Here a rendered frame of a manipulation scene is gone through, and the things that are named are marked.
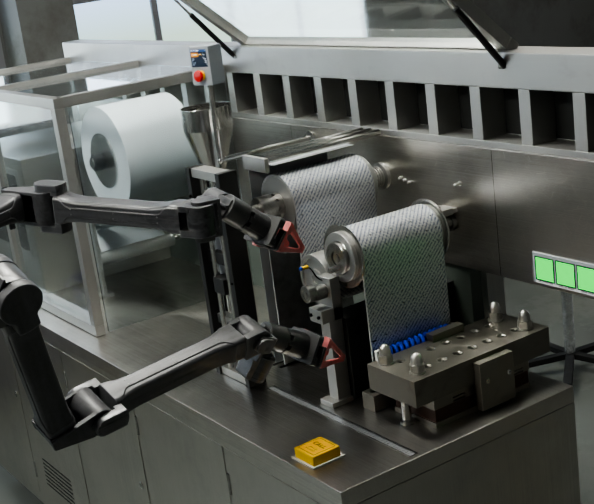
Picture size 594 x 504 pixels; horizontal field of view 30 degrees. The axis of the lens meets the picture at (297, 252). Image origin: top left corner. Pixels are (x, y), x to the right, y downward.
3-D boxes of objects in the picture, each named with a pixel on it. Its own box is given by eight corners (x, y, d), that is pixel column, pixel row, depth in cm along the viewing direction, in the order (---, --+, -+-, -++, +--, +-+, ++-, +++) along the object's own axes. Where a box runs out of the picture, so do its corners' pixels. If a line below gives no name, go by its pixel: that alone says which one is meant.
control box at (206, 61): (188, 87, 287) (182, 47, 285) (206, 82, 292) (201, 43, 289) (208, 86, 283) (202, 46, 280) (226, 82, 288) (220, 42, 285)
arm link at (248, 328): (97, 421, 203) (64, 387, 210) (98, 444, 207) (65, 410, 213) (278, 332, 228) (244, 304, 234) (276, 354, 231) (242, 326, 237)
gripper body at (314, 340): (317, 367, 238) (290, 360, 234) (290, 356, 247) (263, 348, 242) (326, 338, 238) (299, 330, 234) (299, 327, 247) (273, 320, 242)
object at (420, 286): (371, 355, 253) (362, 277, 248) (449, 325, 265) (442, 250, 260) (372, 356, 253) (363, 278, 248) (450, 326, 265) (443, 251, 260)
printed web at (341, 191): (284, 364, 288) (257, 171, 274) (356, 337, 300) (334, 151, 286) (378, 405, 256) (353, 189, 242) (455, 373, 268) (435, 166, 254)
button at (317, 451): (295, 457, 237) (293, 447, 236) (321, 446, 241) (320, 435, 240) (314, 467, 231) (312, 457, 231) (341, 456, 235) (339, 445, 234)
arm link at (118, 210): (34, 233, 244) (27, 185, 241) (51, 225, 249) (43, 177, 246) (208, 249, 227) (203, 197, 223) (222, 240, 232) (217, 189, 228)
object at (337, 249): (337, 238, 248) (350, 269, 247) (344, 235, 249) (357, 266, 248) (321, 248, 254) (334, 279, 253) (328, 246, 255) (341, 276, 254)
